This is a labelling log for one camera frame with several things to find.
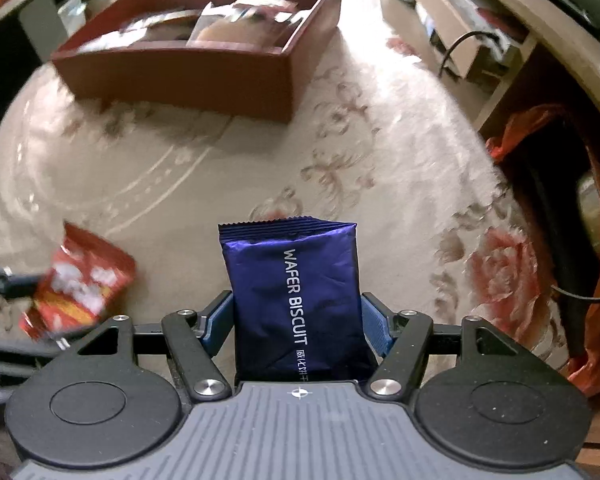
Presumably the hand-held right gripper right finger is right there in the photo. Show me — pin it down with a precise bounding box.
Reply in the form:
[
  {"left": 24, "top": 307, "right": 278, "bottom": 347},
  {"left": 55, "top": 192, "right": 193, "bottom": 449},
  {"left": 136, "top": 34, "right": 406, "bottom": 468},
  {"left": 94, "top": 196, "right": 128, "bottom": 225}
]
[{"left": 360, "top": 291, "right": 525, "bottom": 404}]

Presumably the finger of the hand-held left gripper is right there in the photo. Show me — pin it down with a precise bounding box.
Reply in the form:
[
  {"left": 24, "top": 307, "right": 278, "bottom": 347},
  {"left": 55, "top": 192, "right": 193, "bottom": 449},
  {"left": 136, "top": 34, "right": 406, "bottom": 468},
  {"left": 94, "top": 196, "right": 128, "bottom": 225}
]
[
  {"left": 0, "top": 327, "right": 83, "bottom": 367},
  {"left": 0, "top": 255, "right": 47, "bottom": 303}
]

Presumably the blue wafer biscuit packet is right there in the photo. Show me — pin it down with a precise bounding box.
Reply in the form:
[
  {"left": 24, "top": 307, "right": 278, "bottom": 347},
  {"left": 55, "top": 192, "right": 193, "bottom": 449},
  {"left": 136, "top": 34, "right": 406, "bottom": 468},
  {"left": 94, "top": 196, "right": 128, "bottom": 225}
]
[{"left": 217, "top": 219, "right": 377, "bottom": 384}]

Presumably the flat grey packet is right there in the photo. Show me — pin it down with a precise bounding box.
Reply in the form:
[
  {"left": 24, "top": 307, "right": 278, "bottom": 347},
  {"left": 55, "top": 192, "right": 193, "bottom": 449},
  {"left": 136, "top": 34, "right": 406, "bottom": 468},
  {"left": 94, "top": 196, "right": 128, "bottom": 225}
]
[{"left": 79, "top": 7, "right": 202, "bottom": 52}]

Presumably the silver snack pouch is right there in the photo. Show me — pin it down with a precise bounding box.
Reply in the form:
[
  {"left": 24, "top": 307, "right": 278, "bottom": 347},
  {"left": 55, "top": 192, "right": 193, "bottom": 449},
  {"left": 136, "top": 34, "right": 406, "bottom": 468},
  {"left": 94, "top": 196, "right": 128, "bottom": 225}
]
[{"left": 231, "top": 0, "right": 302, "bottom": 27}]

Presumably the grey cabinet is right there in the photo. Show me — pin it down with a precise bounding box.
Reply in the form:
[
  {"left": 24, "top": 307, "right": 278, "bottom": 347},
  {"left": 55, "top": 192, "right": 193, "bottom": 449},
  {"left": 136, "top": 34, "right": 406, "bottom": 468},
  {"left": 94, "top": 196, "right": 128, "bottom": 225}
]
[{"left": 19, "top": 0, "right": 67, "bottom": 63}]

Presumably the orange red snack packet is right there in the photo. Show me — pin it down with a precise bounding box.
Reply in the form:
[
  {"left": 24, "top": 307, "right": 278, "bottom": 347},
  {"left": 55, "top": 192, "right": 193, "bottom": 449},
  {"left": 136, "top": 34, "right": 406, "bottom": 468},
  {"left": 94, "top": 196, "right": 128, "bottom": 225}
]
[{"left": 18, "top": 220, "right": 138, "bottom": 345}]

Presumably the wooden media stand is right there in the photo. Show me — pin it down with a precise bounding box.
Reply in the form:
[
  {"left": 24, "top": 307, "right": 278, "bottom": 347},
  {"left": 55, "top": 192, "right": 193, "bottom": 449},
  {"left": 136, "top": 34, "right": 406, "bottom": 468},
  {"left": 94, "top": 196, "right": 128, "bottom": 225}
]
[{"left": 389, "top": 0, "right": 600, "bottom": 143}]

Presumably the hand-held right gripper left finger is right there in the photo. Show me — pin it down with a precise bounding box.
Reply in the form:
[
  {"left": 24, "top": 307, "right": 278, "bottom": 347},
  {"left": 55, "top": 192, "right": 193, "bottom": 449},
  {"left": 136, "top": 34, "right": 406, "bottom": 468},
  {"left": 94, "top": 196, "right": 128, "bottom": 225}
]
[{"left": 74, "top": 290, "right": 234, "bottom": 402}]

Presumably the red cardboard box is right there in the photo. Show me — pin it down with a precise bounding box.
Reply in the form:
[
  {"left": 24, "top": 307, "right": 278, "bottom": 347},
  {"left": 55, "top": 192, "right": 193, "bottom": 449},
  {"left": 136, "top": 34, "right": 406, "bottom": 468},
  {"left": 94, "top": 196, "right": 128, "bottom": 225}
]
[{"left": 49, "top": 0, "right": 345, "bottom": 124}]

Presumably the black cable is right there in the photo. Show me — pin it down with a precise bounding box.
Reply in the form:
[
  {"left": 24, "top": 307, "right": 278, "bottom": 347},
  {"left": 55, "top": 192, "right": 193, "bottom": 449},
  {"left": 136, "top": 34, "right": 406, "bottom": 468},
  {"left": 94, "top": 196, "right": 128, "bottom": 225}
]
[
  {"left": 551, "top": 284, "right": 600, "bottom": 361},
  {"left": 437, "top": 30, "right": 502, "bottom": 79}
]

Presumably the cream bread packet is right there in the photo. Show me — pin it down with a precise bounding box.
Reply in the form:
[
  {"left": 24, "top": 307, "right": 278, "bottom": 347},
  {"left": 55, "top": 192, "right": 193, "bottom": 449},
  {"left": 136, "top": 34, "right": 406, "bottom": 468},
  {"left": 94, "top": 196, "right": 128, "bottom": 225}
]
[{"left": 186, "top": 3, "right": 293, "bottom": 50}]

